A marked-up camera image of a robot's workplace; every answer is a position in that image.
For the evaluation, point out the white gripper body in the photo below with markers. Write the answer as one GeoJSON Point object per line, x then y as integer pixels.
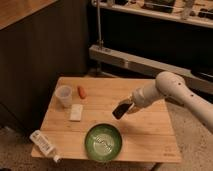
{"type": "Point", "coordinates": [146, 95]}

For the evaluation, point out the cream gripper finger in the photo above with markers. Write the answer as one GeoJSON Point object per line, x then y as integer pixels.
{"type": "Point", "coordinates": [127, 101]}
{"type": "Point", "coordinates": [133, 109]}

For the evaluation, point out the black eraser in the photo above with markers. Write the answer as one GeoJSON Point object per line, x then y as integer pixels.
{"type": "Point", "coordinates": [120, 110]}

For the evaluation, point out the white sponge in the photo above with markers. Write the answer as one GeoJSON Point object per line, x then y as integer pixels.
{"type": "Point", "coordinates": [76, 112]}

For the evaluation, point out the green bowl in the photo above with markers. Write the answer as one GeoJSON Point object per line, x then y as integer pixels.
{"type": "Point", "coordinates": [103, 143]}

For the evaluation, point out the orange carrot toy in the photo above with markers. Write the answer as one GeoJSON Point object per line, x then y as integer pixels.
{"type": "Point", "coordinates": [81, 92]}

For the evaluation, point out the wooden folding table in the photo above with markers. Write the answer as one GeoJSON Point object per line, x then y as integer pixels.
{"type": "Point", "coordinates": [147, 136]}

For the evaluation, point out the metal shelf rack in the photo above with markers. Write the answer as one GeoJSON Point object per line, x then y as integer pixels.
{"type": "Point", "coordinates": [150, 36]}

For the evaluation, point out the clear plastic cup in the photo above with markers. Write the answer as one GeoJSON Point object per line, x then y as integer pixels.
{"type": "Point", "coordinates": [64, 94]}

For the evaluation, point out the white plastic bottle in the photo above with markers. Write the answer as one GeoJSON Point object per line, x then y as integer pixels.
{"type": "Point", "coordinates": [44, 145]}

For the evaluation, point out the dark wooden cabinet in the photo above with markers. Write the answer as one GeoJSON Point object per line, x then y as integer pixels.
{"type": "Point", "coordinates": [34, 53]}

